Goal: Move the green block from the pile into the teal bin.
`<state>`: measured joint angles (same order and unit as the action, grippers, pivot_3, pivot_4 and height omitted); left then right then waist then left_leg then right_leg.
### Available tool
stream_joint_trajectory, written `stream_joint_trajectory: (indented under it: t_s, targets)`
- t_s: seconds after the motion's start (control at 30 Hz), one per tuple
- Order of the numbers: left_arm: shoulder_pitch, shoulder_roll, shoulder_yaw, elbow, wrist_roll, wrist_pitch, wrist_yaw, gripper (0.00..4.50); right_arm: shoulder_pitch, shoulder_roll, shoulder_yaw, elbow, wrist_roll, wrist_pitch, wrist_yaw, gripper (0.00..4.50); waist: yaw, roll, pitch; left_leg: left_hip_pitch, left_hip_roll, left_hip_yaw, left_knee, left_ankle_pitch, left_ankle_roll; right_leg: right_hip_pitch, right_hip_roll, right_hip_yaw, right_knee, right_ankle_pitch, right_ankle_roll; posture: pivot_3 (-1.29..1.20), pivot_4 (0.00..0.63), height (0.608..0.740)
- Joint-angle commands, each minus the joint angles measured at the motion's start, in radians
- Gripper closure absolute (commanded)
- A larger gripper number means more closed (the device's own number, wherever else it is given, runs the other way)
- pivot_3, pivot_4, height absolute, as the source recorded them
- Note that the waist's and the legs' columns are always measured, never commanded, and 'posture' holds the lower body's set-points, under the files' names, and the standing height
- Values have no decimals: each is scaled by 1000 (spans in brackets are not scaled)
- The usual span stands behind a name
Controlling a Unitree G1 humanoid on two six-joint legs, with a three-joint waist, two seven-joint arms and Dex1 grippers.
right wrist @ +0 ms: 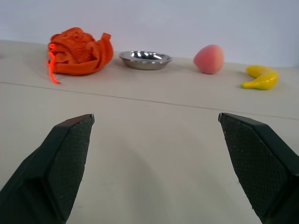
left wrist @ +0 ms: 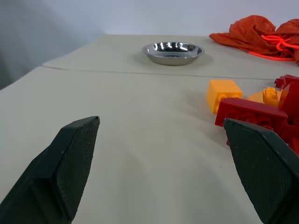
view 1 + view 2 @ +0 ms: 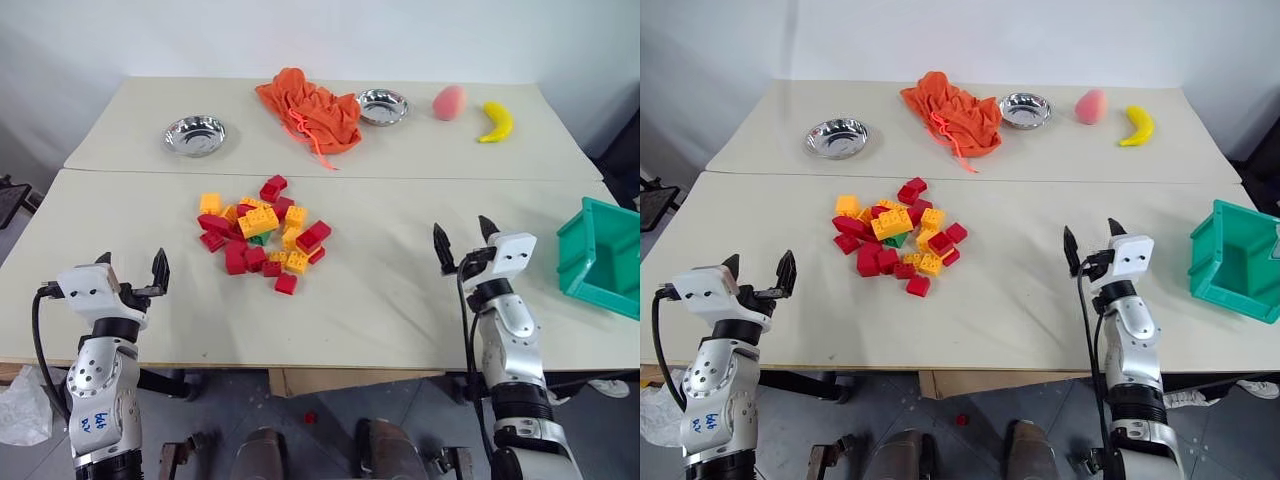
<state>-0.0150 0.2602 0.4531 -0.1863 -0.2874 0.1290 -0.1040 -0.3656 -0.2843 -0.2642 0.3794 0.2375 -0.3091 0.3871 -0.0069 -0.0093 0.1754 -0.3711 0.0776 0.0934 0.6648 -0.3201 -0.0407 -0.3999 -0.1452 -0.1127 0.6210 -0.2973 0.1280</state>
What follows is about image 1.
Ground yellow toy banana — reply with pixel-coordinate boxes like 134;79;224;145
241;65;279;91

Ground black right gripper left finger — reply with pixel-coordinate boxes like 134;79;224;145
0;113;95;224

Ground orange drawstring cloth bag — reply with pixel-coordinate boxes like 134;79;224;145
46;27;114;85

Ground shallow steel dish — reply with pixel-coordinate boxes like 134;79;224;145
119;50;172;70

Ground pink toy peach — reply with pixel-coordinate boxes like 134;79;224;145
193;44;225;75

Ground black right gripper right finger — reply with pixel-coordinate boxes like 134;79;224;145
218;112;299;224

